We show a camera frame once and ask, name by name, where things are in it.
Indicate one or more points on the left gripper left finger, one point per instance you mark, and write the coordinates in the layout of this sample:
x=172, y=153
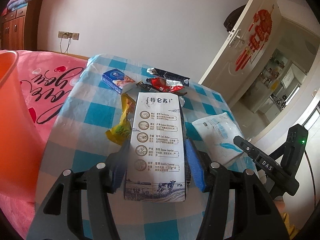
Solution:
x=60, y=216

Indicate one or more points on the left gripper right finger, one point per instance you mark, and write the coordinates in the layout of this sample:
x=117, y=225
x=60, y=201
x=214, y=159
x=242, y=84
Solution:
x=255, y=214

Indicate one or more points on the white blue plastic bag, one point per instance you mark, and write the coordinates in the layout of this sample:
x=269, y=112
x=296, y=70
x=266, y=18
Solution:
x=217, y=133

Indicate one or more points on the yellow snack bag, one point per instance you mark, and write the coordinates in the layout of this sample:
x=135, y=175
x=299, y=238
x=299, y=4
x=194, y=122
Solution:
x=122, y=131

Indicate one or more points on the white milk carton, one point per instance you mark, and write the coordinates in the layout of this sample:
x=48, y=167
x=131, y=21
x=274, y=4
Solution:
x=156, y=162

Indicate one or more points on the orange plastic trash bucket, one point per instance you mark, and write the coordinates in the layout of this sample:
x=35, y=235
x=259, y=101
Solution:
x=21, y=144

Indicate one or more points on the person right hand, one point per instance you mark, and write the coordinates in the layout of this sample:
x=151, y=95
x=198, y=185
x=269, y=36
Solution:
x=280, y=204

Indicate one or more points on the yellow sleeve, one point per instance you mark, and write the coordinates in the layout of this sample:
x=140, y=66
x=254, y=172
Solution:
x=291, y=228

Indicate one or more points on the blue white checkered cloth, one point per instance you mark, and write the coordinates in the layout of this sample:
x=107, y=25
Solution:
x=78, y=141

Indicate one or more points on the red snack wrapper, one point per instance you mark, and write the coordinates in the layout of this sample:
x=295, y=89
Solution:
x=165, y=85

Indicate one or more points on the pink fleece bed blanket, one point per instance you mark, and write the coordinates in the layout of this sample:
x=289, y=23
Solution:
x=46, y=80

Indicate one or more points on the red door decoration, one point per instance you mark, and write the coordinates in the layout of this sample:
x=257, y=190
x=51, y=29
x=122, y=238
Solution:
x=259, y=32

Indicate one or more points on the blue small snack box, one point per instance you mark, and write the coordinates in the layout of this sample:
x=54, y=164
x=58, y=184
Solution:
x=118, y=81

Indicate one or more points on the white open door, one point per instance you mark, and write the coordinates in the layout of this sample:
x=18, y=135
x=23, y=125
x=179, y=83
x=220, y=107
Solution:
x=221, y=75

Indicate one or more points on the black silver foil wrapper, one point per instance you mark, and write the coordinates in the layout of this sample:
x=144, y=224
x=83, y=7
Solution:
x=168, y=75

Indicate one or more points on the dark bag behind door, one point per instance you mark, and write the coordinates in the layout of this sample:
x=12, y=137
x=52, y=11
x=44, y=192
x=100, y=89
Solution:
x=232, y=18

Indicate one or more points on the brown wooden cabinet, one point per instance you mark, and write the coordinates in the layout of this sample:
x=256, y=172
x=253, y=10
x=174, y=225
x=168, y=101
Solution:
x=19, y=27

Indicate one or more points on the wall power outlet strip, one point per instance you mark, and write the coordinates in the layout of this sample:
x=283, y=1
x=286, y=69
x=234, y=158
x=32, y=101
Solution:
x=68, y=35

